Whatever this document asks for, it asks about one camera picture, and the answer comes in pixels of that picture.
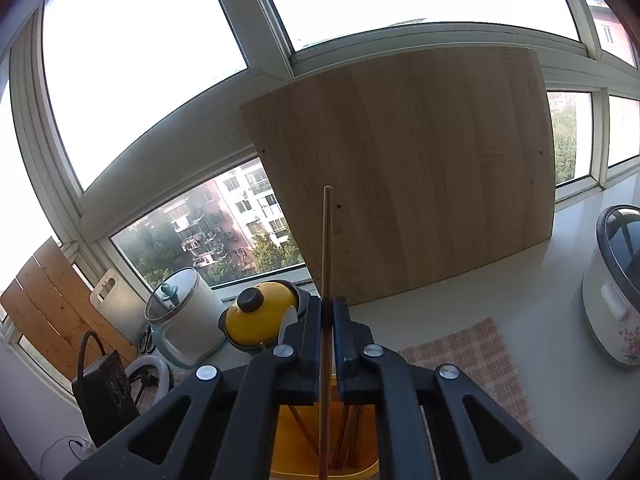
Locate light wooden chopstick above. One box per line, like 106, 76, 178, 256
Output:
317, 185, 335, 480

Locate white spoon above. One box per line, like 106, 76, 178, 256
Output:
278, 305, 299, 347

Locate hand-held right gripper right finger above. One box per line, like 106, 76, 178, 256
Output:
332, 296, 581, 480

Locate dark brown chopstick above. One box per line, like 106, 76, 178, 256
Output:
331, 405, 349, 471

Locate black bag with handle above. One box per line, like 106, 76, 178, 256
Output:
71, 330, 142, 448

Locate white cutting board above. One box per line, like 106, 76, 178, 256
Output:
90, 269, 151, 346

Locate white window frame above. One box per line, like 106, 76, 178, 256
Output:
0, 0, 640, 291

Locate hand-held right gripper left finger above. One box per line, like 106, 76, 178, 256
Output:
62, 294, 325, 480

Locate yellow pot lid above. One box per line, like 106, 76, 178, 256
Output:
225, 281, 300, 348

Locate white plug with cable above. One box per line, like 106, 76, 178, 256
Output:
40, 435, 96, 476

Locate yellow plastic utensil container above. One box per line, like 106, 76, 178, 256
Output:
270, 402, 383, 480

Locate white floral rice cooker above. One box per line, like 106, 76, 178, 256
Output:
581, 204, 640, 368

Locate wooden board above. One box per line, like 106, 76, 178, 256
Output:
240, 46, 557, 307

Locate wooden slat panel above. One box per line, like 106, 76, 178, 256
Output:
0, 236, 138, 381

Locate pink checkered cloth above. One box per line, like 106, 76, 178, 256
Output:
397, 316, 538, 438

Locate white teal electric cooker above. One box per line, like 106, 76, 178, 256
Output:
145, 266, 228, 368

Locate black cooking pot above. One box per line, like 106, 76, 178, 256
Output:
218, 280, 318, 358

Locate white ring light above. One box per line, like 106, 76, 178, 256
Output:
124, 356, 175, 406

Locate scissors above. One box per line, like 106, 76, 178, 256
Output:
137, 325, 157, 356

